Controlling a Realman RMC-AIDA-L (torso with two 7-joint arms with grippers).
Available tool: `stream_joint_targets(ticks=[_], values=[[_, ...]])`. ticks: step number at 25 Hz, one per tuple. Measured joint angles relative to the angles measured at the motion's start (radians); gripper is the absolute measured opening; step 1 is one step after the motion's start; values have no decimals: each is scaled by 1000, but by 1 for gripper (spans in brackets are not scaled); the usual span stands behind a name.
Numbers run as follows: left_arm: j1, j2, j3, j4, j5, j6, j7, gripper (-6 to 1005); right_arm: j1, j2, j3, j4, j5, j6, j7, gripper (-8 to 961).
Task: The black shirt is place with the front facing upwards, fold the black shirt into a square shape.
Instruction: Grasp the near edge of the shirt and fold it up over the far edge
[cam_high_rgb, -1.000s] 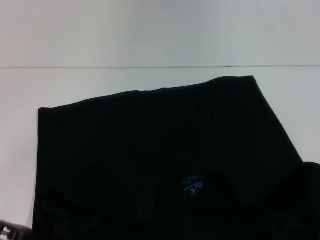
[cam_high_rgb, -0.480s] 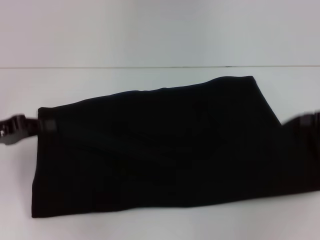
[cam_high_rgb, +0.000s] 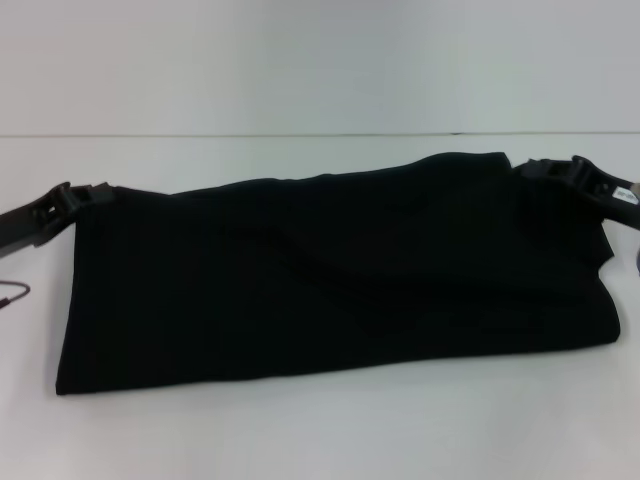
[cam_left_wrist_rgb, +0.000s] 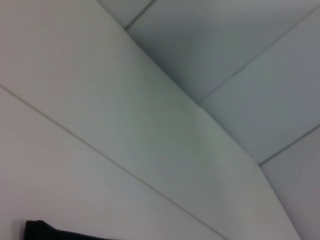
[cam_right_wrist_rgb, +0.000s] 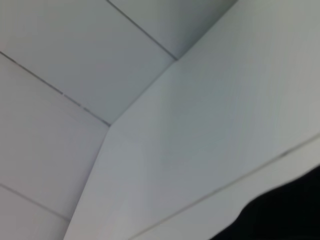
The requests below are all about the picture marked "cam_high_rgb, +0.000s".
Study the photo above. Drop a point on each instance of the black shirt with FREE print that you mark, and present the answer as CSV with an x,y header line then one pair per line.
x,y
325,275

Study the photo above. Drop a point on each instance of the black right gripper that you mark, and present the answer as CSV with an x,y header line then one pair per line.
x,y
610,192

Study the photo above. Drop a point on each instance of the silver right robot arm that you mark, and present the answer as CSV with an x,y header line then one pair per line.
x,y
638,264

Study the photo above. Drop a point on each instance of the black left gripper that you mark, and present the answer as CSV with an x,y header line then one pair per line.
x,y
17,225

